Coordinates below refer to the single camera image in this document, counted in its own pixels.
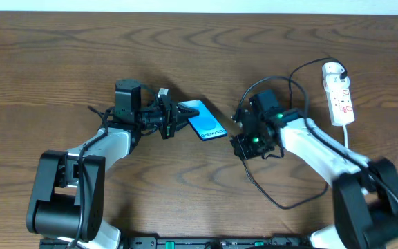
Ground black usb charger plug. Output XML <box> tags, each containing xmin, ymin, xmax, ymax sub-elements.
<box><xmin>340</xmin><ymin>68</ymin><xmax>348</xmax><ymax>79</ymax></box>

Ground white power strip cord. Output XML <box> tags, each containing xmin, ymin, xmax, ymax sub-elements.
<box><xmin>341</xmin><ymin>124</ymin><xmax>350</xmax><ymax>149</ymax></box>

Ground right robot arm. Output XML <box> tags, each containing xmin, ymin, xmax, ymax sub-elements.
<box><xmin>231</xmin><ymin>90</ymin><xmax>398</xmax><ymax>248</ymax></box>

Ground white power strip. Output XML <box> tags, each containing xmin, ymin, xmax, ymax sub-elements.
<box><xmin>322</xmin><ymin>62</ymin><xmax>355</xmax><ymax>127</ymax></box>

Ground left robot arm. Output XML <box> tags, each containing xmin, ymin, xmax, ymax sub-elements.
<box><xmin>26</xmin><ymin>79</ymin><xmax>199</xmax><ymax>248</ymax></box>

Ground black charger cable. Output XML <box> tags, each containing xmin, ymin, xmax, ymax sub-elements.
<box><xmin>238</xmin><ymin>57</ymin><xmax>348</xmax><ymax>210</ymax></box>

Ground blue screen smartphone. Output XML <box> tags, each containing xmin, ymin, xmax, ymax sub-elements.
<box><xmin>180</xmin><ymin>100</ymin><xmax>227</xmax><ymax>141</ymax></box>

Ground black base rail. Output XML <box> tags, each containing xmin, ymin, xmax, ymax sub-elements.
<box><xmin>119</xmin><ymin>236</ymin><xmax>312</xmax><ymax>249</ymax></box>

